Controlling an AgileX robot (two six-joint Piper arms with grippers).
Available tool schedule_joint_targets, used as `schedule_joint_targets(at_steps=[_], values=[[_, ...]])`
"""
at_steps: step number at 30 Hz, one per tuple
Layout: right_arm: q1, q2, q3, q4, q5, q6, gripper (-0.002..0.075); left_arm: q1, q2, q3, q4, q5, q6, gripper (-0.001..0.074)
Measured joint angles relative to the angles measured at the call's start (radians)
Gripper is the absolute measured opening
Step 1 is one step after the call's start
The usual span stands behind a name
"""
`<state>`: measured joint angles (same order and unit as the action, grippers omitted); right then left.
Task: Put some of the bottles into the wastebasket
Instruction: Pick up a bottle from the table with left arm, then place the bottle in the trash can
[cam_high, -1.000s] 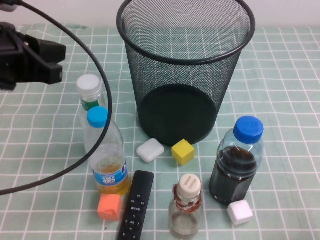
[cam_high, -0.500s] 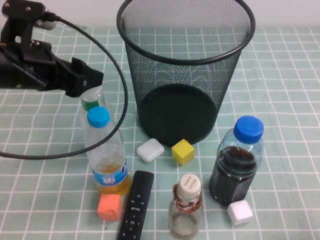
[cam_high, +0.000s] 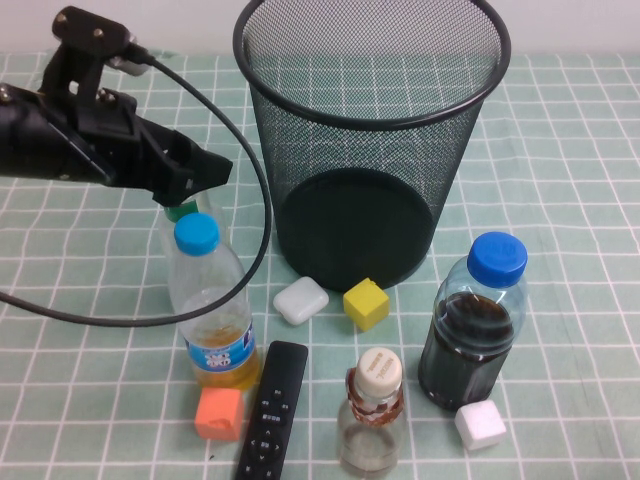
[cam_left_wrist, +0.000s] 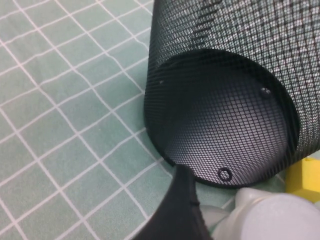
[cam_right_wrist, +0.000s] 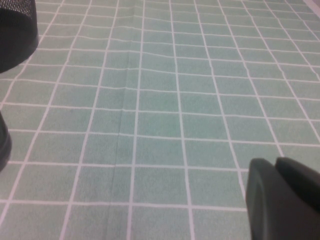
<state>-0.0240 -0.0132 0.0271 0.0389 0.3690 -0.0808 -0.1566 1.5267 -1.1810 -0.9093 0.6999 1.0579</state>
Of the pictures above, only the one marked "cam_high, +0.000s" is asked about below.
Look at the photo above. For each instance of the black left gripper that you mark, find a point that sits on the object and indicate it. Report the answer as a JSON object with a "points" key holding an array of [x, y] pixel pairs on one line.
{"points": [[110, 145]]}

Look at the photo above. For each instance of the clear bottle white cap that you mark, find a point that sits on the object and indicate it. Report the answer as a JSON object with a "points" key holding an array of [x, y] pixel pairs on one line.
{"points": [[172, 214]]}

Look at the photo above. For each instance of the small glass bottle beige cap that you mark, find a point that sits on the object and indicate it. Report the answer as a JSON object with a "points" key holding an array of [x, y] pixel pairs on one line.
{"points": [[377, 372]]}

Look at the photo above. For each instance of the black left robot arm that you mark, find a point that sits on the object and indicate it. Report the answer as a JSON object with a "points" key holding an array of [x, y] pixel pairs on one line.
{"points": [[25, 145]]}

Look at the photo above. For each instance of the black mesh wastebasket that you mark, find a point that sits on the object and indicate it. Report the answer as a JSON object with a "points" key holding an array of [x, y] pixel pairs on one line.
{"points": [[350, 225]]}

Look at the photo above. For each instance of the yellow liquid bottle light-blue cap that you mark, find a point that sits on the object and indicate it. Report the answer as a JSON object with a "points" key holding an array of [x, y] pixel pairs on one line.
{"points": [[210, 300]]}

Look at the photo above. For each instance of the green checked tablecloth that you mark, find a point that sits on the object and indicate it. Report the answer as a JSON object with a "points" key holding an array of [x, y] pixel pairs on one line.
{"points": [[75, 250]]}

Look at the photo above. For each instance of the white earbud case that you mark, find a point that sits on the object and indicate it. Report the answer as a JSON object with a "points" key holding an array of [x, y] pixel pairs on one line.
{"points": [[300, 302]]}

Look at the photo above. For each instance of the yellow cube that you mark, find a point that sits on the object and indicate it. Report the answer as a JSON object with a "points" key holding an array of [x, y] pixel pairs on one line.
{"points": [[365, 305]]}

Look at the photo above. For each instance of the orange cube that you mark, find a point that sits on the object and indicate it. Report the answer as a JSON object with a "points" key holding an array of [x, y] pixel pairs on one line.
{"points": [[219, 415]]}

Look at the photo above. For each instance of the black remote control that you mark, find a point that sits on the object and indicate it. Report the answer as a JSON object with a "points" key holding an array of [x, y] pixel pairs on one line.
{"points": [[275, 400]]}

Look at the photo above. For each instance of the dark liquid bottle blue cap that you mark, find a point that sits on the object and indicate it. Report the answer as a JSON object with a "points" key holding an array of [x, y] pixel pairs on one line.
{"points": [[465, 350]]}

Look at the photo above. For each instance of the white cube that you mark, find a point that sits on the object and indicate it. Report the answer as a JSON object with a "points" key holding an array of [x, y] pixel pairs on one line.
{"points": [[480, 426]]}

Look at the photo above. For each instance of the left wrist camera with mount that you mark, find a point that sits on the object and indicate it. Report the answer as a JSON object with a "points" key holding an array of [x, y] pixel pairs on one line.
{"points": [[85, 27]]}

